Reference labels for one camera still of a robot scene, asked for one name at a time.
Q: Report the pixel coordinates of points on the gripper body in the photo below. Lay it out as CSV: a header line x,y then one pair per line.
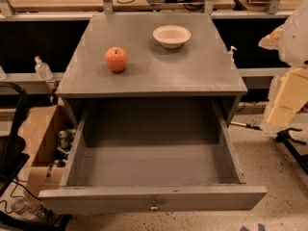
x,y
295,42

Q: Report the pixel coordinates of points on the grey top drawer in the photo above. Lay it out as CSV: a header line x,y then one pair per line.
x,y
152,154

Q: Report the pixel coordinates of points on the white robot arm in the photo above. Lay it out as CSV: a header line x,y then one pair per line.
x,y
299,19

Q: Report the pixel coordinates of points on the white pump bottle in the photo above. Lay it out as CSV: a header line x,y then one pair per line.
x,y
231,52

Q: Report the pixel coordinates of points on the grey wooden cabinet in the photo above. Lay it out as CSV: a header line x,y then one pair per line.
x,y
201,67

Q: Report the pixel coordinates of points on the white bowl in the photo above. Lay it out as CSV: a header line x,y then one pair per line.
x,y
172,36

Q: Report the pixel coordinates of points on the red apple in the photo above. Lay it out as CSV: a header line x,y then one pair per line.
x,y
116,59

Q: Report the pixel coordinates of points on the cardboard box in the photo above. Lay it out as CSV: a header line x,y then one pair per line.
x,y
40,131

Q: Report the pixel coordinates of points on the clear sanitizer bottle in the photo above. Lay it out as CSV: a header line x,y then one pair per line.
x,y
42,69

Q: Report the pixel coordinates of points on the black chair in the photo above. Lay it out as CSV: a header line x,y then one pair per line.
x,y
12,158

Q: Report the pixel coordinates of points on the metal pole with black handle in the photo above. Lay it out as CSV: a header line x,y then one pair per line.
x,y
284,136

